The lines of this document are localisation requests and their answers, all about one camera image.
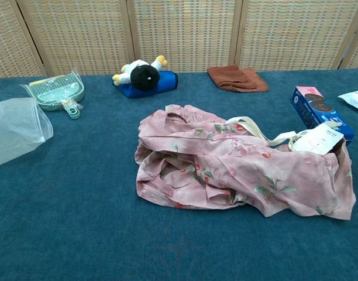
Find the pink floral garment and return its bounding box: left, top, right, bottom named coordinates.
left=135, top=104, right=357, bottom=221

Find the brown folded cloth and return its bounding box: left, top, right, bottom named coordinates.
left=206, top=64, right=269, bottom=93

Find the white black plush toy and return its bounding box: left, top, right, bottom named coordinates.
left=112, top=55, right=168, bottom=90

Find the white plastic packet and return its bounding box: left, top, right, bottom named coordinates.
left=338, top=89, right=358, bottom=114

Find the green plastic dustpan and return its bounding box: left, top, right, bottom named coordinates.
left=20, top=70, right=86, bottom=120

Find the blue carpet table cover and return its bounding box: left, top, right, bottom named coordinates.
left=0, top=68, right=358, bottom=281

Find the blue cookie box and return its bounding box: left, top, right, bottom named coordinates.
left=290, top=85, right=356, bottom=147

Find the translucent zip plastic bag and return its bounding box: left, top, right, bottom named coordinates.
left=0, top=97, right=54, bottom=170

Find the white paper hang tag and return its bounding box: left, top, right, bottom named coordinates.
left=295, top=122, right=345, bottom=155

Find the woven rattan folding screen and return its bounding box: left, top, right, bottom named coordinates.
left=0, top=0, right=358, bottom=78

